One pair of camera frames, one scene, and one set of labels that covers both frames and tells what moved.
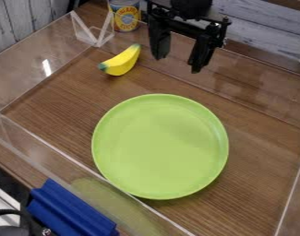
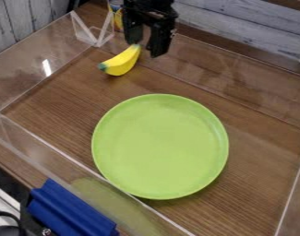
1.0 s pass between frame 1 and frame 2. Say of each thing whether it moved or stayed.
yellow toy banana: stayed
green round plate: stayed
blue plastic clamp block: stayed
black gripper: moved
